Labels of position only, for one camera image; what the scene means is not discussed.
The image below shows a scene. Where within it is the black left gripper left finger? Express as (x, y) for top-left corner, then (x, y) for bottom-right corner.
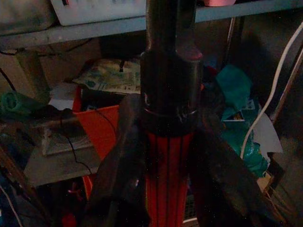
(81, 94), (149, 227)

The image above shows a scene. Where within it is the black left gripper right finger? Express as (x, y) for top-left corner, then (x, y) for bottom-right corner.
(187, 91), (285, 227)

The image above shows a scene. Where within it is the red handled green dustpan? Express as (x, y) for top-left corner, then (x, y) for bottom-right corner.
(139, 0), (204, 227)

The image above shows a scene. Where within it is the orange plastic box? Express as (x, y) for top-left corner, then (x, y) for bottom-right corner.
(72, 85), (120, 161)

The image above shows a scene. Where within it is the grey white sheet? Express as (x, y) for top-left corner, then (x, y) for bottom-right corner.
(250, 113), (284, 154)

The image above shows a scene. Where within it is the green printed paper pack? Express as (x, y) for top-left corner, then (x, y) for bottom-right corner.
(72, 58), (142, 95)

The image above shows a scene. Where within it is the white paper sheet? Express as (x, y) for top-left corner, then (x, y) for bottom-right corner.
(48, 82), (79, 112)

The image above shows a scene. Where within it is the teal plastic bag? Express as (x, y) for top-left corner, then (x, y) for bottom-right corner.
(214, 65), (270, 178)

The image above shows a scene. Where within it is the green roll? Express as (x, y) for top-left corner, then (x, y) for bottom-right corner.
(0, 91), (48, 116)

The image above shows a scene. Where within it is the grey metal shelf rack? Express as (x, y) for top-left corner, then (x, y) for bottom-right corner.
(0, 0), (303, 190)

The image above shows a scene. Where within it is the white box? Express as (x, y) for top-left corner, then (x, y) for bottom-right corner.
(49, 0), (147, 26)

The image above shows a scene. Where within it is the pink container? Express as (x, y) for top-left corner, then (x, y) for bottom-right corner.
(203, 0), (237, 7)

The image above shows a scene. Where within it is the grey bag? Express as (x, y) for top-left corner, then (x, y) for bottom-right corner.
(0, 0), (57, 36)

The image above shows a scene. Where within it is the thin black wire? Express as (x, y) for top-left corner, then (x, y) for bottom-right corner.
(59, 108), (116, 175)

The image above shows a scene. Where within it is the white cable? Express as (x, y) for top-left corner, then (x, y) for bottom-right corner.
(240, 21), (303, 159)

